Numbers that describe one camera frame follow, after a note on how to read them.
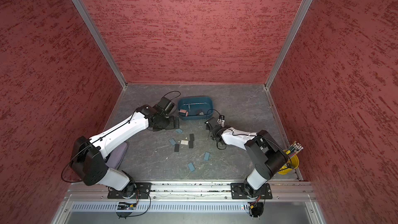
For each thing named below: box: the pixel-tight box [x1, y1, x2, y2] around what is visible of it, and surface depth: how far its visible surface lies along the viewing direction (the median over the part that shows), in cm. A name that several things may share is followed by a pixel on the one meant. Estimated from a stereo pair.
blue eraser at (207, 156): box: [203, 151, 210, 161], surface depth 87 cm
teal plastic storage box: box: [177, 95, 215, 121], surface depth 106 cm
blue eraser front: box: [187, 161, 196, 173], surface depth 83 cm
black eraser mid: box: [195, 109, 205, 116], surface depth 102 cm
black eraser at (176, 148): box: [174, 144, 180, 152], surface depth 91 cm
